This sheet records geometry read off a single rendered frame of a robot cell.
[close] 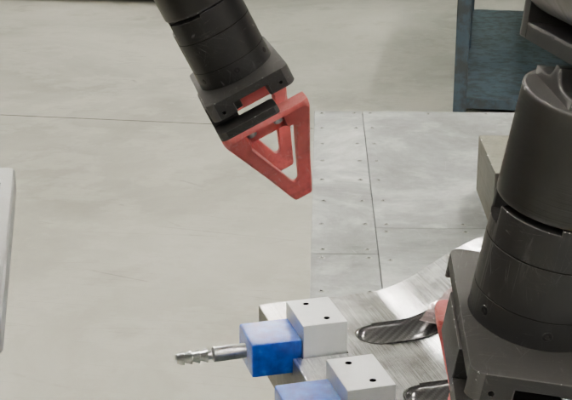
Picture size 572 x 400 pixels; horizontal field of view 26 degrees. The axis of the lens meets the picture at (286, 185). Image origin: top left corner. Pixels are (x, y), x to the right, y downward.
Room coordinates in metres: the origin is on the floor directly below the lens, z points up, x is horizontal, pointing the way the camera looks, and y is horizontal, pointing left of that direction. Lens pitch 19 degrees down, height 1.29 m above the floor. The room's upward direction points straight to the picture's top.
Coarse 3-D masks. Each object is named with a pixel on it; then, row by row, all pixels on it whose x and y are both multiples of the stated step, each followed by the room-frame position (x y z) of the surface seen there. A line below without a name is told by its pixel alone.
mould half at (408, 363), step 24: (480, 240) 1.02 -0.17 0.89; (432, 264) 1.01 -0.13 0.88; (408, 288) 0.99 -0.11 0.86; (432, 288) 0.97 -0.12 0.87; (264, 312) 0.95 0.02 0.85; (360, 312) 0.95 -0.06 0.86; (384, 312) 0.95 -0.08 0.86; (408, 312) 0.95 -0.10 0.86; (432, 336) 0.90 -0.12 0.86; (312, 360) 0.86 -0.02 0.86; (384, 360) 0.86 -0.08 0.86; (408, 360) 0.86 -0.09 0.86; (432, 360) 0.86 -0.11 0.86; (408, 384) 0.82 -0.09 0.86
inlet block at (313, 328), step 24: (288, 312) 0.91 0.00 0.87; (312, 312) 0.89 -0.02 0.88; (336, 312) 0.89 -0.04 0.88; (240, 336) 0.89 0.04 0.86; (264, 336) 0.88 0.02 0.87; (288, 336) 0.88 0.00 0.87; (312, 336) 0.87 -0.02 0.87; (336, 336) 0.87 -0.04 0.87; (192, 360) 0.86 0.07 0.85; (216, 360) 0.87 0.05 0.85; (264, 360) 0.86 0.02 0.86; (288, 360) 0.87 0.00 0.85
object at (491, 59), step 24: (456, 24) 4.54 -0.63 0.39; (480, 24) 5.98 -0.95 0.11; (504, 24) 5.98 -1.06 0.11; (456, 48) 4.54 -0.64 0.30; (480, 48) 5.43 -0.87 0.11; (504, 48) 5.43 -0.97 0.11; (528, 48) 5.43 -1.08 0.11; (456, 72) 4.54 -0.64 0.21; (480, 72) 4.96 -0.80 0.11; (504, 72) 4.96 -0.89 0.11; (456, 96) 4.54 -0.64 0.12; (480, 96) 4.57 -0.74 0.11; (504, 96) 4.57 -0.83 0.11
